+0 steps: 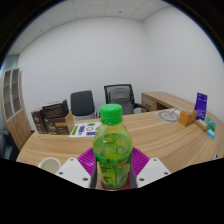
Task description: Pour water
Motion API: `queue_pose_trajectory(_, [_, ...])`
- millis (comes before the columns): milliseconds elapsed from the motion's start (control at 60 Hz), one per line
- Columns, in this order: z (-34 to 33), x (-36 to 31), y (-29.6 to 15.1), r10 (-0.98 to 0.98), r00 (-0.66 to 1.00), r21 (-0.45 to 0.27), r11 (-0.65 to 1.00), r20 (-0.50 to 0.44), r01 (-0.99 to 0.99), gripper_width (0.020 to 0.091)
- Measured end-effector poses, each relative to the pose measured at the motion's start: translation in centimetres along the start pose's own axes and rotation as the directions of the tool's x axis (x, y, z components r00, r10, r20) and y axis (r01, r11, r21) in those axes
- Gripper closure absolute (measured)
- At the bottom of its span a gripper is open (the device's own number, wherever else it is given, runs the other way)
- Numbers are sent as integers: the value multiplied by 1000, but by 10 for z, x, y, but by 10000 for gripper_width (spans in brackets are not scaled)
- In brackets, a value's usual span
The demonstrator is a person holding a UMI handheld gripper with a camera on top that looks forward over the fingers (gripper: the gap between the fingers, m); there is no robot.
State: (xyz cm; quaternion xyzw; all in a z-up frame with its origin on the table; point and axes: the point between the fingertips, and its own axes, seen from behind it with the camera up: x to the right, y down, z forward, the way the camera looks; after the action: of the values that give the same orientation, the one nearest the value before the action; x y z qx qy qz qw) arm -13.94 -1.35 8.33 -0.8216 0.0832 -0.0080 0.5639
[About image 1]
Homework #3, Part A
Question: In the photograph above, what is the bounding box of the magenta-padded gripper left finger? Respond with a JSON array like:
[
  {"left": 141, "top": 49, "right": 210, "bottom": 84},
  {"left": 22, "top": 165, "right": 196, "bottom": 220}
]
[{"left": 55, "top": 147, "right": 100, "bottom": 189}]

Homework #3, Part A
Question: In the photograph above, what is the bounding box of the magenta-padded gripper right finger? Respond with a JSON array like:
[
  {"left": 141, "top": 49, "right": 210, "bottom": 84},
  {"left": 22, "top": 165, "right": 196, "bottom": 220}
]
[{"left": 129, "top": 147, "right": 172, "bottom": 189}]

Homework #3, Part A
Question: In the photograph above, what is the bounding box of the green drink bottle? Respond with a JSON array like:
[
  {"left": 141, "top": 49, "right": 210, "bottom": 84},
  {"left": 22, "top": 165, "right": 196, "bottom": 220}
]
[{"left": 92, "top": 103, "right": 134, "bottom": 190}]

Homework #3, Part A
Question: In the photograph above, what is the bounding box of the printed white paper sheet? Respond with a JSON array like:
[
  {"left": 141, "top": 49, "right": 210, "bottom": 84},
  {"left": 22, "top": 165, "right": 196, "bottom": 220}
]
[{"left": 68, "top": 121, "right": 102, "bottom": 139}]

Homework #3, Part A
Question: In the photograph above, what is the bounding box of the white and brown mug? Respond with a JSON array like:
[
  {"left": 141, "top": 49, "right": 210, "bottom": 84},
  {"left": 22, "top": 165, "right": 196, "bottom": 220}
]
[{"left": 37, "top": 157, "right": 63, "bottom": 175}]

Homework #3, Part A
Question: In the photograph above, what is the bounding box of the dark brown carton, tan flap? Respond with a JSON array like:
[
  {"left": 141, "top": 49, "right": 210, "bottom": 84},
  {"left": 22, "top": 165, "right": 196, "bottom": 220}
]
[{"left": 44, "top": 111, "right": 76, "bottom": 136}]

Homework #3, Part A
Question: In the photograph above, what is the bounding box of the round grey patterned disc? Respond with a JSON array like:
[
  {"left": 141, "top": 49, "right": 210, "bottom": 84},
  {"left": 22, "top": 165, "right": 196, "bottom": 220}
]
[{"left": 157, "top": 109, "right": 181, "bottom": 123}]

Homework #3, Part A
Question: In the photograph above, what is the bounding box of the dark grey padded office chair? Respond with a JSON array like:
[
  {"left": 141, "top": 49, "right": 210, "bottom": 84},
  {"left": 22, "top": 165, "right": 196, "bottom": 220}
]
[{"left": 70, "top": 89, "right": 98, "bottom": 122}]

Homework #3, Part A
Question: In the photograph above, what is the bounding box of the small dark brown box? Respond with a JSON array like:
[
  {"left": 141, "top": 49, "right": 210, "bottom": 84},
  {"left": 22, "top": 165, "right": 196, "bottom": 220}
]
[{"left": 30, "top": 107, "right": 49, "bottom": 135}]

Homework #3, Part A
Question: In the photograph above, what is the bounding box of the orange-tan box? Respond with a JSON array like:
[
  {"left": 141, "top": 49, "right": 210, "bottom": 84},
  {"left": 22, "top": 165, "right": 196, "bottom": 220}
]
[{"left": 178, "top": 109, "right": 199, "bottom": 128}]

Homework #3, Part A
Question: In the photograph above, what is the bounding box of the wooden side desk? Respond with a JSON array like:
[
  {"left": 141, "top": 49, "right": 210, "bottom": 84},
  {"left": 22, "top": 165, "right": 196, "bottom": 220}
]
[{"left": 141, "top": 91, "right": 198, "bottom": 113}]

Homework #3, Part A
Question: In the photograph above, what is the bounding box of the black mesh office chair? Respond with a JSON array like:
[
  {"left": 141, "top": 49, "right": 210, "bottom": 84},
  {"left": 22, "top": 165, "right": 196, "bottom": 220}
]
[{"left": 103, "top": 83, "right": 150, "bottom": 116}]

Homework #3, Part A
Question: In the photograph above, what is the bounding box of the small tan box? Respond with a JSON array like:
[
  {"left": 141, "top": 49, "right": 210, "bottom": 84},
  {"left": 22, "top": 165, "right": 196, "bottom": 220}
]
[{"left": 194, "top": 118, "right": 210, "bottom": 132}]

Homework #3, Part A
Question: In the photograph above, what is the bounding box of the small blue box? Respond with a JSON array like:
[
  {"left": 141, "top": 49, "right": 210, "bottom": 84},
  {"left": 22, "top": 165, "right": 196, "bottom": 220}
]
[{"left": 205, "top": 129, "right": 217, "bottom": 140}]

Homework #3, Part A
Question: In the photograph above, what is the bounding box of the small green box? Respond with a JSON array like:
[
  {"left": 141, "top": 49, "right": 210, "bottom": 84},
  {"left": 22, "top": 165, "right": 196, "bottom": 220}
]
[{"left": 203, "top": 116, "right": 217, "bottom": 132}]

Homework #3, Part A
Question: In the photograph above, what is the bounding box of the black leather sofa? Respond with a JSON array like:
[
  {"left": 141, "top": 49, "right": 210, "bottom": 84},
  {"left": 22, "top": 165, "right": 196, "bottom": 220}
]
[{"left": 0, "top": 129, "right": 20, "bottom": 162}]

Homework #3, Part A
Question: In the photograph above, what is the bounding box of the purple standing card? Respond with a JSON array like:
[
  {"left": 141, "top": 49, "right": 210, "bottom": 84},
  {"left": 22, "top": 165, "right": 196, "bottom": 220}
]
[{"left": 194, "top": 92, "right": 209, "bottom": 121}]

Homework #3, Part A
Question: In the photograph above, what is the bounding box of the wooden shelf cabinet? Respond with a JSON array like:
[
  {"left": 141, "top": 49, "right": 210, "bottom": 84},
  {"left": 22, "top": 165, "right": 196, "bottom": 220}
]
[{"left": 0, "top": 68, "right": 33, "bottom": 151}]

